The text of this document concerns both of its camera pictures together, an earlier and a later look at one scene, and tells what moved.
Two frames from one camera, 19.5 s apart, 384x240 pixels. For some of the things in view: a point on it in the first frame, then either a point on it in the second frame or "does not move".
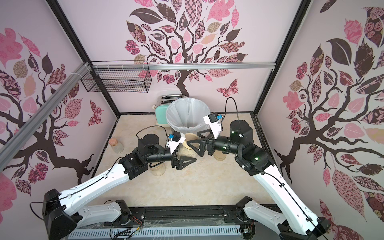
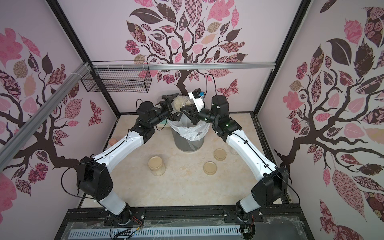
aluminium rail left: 16,142 does not move
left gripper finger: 185,161 -> 177,116
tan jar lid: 219,155 does not move
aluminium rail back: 158,66 does not move
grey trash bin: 191,131 -> 186,145
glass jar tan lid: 158,168 does not move
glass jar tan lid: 188,137 -> 180,101
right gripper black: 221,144 -> 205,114
